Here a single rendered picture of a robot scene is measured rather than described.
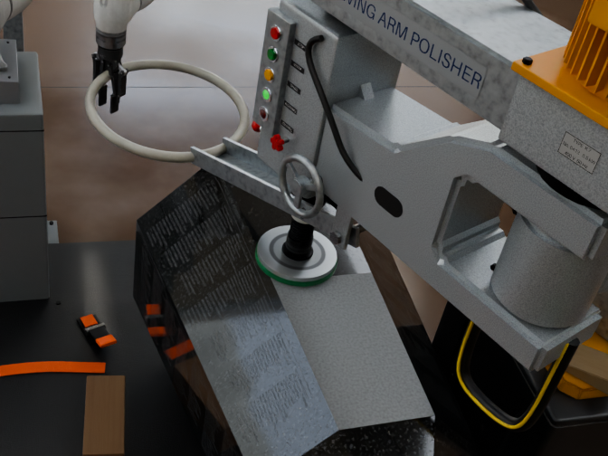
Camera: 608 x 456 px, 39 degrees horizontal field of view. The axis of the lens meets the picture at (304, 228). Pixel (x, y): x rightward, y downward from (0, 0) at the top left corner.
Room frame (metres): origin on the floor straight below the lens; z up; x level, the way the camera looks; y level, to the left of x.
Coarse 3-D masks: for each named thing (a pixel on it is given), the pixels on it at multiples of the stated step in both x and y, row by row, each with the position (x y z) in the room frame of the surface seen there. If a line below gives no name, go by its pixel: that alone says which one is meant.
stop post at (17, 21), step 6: (12, 18) 3.16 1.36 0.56; (18, 18) 3.17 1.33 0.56; (6, 24) 3.15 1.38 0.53; (12, 24) 3.16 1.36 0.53; (18, 24) 3.17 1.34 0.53; (6, 30) 3.15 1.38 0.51; (12, 30) 3.16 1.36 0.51; (18, 30) 3.16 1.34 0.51; (6, 36) 3.15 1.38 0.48; (12, 36) 3.15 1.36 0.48; (18, 36) 3.16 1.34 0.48; (18, 42) 3.16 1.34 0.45; (18, 48) 3.16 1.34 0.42
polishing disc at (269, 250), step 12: (276, 228) 1.81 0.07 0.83; (288, 228) 1.82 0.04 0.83; (264, 240) 1.75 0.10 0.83; (276, 240) 1.76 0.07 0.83; (324, 240) 1.81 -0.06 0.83; (264, 252) 1.70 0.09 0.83; (276, 252) 1.71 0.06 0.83; (324, 252) 1.75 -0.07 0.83; (336, 252) 1.76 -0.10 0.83; (264, 264) 1.66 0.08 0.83; (276, 264) 1.67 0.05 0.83; (288, 264) 1.68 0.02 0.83; (300, 264) 1.69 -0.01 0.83; (312, 264) 1.70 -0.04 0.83; (324, 264) 1.71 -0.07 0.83; (288, 276) 1.63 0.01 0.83; (300, 276) 1.64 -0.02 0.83; (312, 276) 1.65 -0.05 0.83; (324, 276) 1.67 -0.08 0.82
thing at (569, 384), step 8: (600, 336) 1.71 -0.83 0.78; (584, 344) 1.66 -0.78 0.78; (592, 344) 1.67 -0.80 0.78; (600, 344) 1.68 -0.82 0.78; (568, 376) 1.53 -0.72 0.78; (560, 384) 1.52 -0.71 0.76; (568, 384) 1.51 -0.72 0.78; (576, 384) 1.51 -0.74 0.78; (584, 384) 1.52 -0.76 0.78; (568, 392) 1.51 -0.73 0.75; (576, 392) 1.50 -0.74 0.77; (584, 392) 1.50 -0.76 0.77; (592, 392) 1.51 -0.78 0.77; (600, 392) 1.52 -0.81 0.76
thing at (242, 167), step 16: (224, 144) 2.07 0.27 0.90; (240, 144) 2.03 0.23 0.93; (208, 160) 1.93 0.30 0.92; (224, 160) 2.00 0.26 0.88; (240, 160) 2.01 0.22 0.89; (256, 160) 1.96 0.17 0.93; (224, 176) 1.88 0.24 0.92; (240, 176) 1.83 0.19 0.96; (256, 176) 1.90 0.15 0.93; (272, 176) 1.90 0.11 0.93; (256, 192) 1.78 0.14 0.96; (272, 192) 1.74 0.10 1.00; (288, 208) 1.70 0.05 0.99; (304, 208) 1.65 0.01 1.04; (320, 224) 1.61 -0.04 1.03; (336, 240) 1.53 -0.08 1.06; (352, 240) 1.54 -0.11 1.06
